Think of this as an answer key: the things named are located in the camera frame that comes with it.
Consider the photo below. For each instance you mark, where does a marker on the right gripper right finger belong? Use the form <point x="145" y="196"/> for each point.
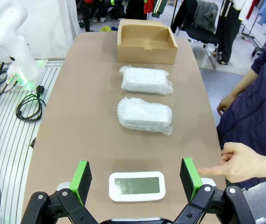
<point x="189" y="177"/>

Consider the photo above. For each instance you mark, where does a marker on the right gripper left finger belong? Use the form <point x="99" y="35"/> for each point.
<point x="81" y="177"/>

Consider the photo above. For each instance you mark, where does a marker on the white digital clock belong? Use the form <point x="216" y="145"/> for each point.
<point x="136" y="186"/>

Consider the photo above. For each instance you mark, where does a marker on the bubble clock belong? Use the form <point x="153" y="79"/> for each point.
<point x="144" y="116"/>
<point x="144" y="80"/>

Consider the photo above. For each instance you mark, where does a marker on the person right forearm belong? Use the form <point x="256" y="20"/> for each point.
<point x="242" y="81"/>

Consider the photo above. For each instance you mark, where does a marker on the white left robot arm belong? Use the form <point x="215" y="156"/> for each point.
<point x="6" y="28"/>

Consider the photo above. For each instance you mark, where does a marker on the person left hand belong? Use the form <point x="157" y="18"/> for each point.
<point x="242" y="163"/>

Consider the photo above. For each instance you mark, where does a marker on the person right hand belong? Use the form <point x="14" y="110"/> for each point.
<point x="225" y="103"/>

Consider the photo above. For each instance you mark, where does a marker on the person in navy jacket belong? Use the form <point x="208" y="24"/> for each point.
<point x="259" y="105"/>

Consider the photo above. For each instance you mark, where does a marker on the open brown cardboard box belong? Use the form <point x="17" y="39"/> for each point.
<point x="146" y="53"/>

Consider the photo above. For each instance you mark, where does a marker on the black office chair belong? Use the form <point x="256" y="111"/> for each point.
<point x="205" y="37"/>

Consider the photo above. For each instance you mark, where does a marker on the black striped hanging garment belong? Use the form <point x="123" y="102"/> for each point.
<point x="227" y="35"/>

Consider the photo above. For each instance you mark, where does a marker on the yellow green cloth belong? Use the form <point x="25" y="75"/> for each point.
<point x="105" y="28"/>

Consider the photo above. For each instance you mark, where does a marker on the white fabric curtain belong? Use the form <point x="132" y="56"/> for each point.
<point x="53" y="25"/>

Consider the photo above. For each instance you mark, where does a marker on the metal garment rack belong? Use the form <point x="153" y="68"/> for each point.
<point x="249" y="35"/>

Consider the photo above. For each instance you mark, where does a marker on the grey jacket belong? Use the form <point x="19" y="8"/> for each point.
<point x="205" y="14"/>

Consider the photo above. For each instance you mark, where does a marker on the dark green striped garment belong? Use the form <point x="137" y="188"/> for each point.
<point x="159" y="8"/>

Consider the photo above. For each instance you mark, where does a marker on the red hanging garment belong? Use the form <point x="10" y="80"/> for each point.
<point x="149" y="5"/>

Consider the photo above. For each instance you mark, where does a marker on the black table edge bracket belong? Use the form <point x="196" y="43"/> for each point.
<point x="33" y="142"/>

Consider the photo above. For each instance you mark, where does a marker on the slotted aluminium base plate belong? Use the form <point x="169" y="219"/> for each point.
<point x="11" y="144"/>

